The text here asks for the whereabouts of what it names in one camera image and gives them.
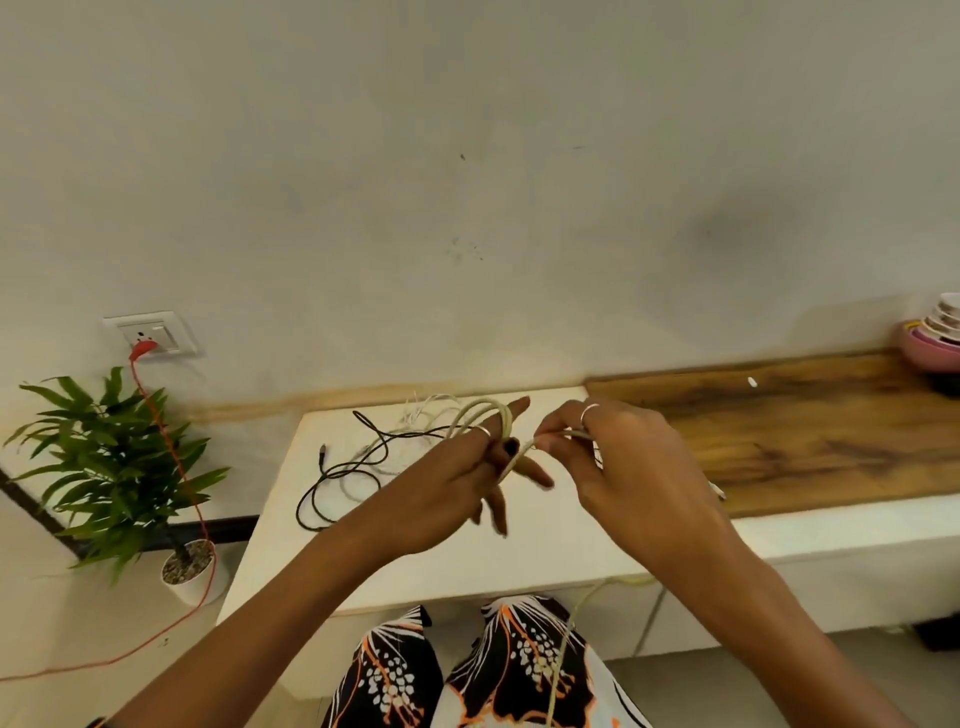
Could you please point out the person's right hand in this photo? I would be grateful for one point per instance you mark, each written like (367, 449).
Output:
(645, 487)

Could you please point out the person's left hand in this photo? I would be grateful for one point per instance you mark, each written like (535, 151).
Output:
(427, 495)

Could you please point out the person's left thumb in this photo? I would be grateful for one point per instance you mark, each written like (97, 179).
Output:
(504, 454)

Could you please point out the person's right forearm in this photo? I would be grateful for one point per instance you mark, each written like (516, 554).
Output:
(772, 630)

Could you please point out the person's left forearm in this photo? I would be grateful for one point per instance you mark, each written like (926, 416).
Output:
(262, 637)

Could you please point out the black floral trousers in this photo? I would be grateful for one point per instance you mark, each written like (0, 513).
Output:
(517, 660)

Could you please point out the brown wooden board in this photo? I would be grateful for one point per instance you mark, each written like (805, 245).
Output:
(810, 435)

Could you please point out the white plant pot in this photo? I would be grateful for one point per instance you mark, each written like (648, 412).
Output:
(191, 581)

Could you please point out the green leafy plant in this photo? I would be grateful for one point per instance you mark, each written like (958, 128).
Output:
(105, 465)

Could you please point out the pink bowl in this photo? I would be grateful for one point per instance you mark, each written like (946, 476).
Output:
(930, 356)

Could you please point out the white bowl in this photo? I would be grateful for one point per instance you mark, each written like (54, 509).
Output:
(951, 302)
(941, 334)
(946, 321)

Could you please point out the black box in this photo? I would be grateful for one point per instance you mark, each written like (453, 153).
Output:
(941, 634)

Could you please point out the white wall socket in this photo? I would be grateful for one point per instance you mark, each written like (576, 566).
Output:
(161, 330)

